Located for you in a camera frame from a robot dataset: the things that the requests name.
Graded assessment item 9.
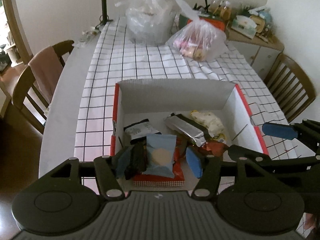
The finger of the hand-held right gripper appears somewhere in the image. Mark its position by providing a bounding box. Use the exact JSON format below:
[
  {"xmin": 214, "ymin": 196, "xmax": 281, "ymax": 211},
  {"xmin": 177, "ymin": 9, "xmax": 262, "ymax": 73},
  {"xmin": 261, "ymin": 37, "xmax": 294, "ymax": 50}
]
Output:
[
  {"xmin": 226, "ymin": 144, "xmax": 320, "ymax": 174},
  {"xmin": 262, "ymin": 119, "xmax": 320, "ymax": 154}
]

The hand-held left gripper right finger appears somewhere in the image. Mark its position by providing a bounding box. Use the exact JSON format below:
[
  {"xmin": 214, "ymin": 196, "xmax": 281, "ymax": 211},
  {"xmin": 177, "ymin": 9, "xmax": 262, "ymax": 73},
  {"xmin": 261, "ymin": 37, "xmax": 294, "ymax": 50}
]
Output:
[{"xmin": 186, "ymin": 147, "xmax": 275, "ymax": 201}]

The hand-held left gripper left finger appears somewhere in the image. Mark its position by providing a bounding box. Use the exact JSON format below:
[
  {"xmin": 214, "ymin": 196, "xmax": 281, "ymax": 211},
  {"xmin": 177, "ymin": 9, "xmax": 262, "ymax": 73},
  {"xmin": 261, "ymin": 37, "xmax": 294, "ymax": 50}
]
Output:
[{"xmin": 51, "ymin": 145, "xmax": 134, "ymax": 201}]

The dark ridged snack packet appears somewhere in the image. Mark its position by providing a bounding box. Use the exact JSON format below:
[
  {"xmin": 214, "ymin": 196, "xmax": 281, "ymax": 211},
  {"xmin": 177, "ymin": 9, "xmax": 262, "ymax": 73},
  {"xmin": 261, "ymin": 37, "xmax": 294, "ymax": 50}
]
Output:
[{"xmin": 124, "ymin": 142, "xmax": 148, "ymax": 180}]

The silver snack packet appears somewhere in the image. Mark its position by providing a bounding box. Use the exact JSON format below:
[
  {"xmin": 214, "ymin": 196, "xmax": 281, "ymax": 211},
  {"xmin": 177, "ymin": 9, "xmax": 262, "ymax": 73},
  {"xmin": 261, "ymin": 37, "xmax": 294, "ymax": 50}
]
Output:
[{"xmin": 164, "ymin": 113, "xmax": 213, "ymax": 147}]

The light blue snack packet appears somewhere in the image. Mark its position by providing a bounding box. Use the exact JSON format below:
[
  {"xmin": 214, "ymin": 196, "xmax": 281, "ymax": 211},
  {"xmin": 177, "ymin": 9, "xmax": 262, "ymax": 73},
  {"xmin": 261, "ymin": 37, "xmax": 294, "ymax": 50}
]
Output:
[{"xmin": 144, "ymin": 134, "xmax": 177, "ymax": 178}]

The navy snack packet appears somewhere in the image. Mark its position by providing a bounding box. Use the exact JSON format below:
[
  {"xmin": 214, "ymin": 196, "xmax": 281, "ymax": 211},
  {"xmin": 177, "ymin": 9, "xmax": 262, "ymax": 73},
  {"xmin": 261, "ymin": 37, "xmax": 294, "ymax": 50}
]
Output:
[{"xmin": 124, "ymin": 119, "xmax": 162, "ymax": 141}]

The cream white snack packet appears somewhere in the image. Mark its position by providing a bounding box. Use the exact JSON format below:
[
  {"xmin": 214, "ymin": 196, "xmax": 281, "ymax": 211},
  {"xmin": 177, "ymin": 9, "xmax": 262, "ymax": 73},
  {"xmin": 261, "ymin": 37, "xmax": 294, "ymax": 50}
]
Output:
[{"xmin": 190, "ymin": 110, "xmax": 226, "ymax": 141}]

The red cardboard box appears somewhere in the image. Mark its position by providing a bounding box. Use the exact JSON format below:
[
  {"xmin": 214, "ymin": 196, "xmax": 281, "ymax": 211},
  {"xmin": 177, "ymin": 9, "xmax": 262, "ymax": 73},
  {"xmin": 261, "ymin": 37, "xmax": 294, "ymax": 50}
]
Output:
[{"xmin": 110, "ymin": 78, "xmax": 269, "ymax": 193}]

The plastic bag of snacks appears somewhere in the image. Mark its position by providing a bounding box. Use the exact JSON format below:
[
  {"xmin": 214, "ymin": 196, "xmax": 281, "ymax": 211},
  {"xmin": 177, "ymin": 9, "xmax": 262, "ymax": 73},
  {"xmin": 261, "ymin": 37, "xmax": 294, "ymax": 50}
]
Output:
[{"xmin": 164, "ymin": 0, "xmax": 227, "ymax": 62}]

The person's right hand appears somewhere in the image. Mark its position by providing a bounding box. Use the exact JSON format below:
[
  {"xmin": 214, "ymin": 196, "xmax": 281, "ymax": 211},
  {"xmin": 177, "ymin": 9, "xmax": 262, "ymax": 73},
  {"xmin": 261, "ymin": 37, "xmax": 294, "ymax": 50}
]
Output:
[{"xmin": 304, "ymin": 212, "xmax": 319, "ymax": 231}]

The orange red snack packet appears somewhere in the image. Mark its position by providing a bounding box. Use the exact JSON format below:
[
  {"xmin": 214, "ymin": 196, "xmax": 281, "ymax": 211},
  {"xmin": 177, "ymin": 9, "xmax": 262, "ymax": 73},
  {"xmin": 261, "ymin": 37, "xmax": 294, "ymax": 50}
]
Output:
[{"xmin": 175, "ymin": 138, "xmax": 233, "ymax": 157}]

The wooden chair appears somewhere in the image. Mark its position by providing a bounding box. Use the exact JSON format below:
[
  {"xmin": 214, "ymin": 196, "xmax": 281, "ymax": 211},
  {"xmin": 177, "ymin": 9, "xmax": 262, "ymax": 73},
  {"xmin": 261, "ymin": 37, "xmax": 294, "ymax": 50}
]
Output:
[
  {"xmin": 264, "ymin": 53, "xmax": 316, "ymax": 123},
  {"xmin": 11, "ymin": 39, "xmax": 75, "ymax": 134}
]

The beige cabinet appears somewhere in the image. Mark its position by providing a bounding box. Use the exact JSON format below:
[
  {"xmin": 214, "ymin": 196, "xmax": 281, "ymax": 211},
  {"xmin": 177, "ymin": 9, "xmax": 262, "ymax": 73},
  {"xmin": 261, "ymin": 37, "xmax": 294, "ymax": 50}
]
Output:
[{"xmin": 226, "ymin": 26, "xmax": 285, "ymax": 78}]

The white black-checked tablecloth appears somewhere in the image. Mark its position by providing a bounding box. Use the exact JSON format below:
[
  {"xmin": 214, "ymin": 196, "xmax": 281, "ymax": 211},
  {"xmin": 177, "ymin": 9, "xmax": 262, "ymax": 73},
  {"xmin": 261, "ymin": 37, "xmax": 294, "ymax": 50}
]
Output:
[{"xmin": 74, "ymin": 16, "xmax": 320, "ymax": 162}]

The green white tissue box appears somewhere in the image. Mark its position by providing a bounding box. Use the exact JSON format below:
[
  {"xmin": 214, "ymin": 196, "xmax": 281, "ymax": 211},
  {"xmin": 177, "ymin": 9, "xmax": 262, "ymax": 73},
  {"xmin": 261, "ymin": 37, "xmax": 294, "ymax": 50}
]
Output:
[{"xmin": 231, "ymin": 15, "xmax": 258, "ymax": 39}]

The pink brown cloth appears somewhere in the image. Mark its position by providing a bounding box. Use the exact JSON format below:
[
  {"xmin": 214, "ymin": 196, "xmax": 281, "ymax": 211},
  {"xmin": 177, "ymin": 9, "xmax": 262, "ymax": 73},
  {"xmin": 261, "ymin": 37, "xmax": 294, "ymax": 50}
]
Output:
[{"xmin": 28, "ymin": 46, "xmax": 63, "ymax": 97}]

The red green tin box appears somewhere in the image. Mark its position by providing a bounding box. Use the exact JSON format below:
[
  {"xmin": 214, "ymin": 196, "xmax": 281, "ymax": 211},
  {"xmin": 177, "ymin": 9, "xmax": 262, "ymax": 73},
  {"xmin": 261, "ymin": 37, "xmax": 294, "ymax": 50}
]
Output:
[{"xmin": 179, "ymin": 14, "xmax": 227, "ymax": 32}]

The amber glass bottle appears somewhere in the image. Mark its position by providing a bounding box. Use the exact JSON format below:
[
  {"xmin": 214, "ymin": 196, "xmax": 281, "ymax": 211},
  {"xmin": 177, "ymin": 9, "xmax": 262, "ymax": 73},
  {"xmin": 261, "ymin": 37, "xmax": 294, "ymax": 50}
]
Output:
[{"xmin": 212, "ymin": 0, "xmax": 232, "ymax": 21}]

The large clear plastic bag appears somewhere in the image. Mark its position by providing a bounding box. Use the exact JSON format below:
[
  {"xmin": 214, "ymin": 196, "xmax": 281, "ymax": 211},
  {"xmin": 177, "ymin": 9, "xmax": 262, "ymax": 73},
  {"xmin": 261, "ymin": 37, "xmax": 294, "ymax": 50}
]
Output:
[{"xmin": 115, "ymin": 0, "xmax": 176, "ymax": 46}]

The black brush holder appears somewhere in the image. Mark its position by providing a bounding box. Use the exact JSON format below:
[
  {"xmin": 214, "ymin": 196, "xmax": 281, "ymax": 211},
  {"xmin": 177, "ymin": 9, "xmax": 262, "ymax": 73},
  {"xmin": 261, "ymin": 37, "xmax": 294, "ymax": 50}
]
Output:
[{"xmin": 193, "ymin": 0, "xmax": 213, "ymax": 13}]

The black gooseneck desk lamp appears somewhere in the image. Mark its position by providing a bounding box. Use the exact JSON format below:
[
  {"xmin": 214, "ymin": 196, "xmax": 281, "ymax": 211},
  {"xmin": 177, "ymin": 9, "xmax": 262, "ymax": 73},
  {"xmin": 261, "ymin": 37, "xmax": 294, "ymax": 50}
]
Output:
[{"xmin": 99, "ymin": 0, "xmax": 146, "ymax": 27}]

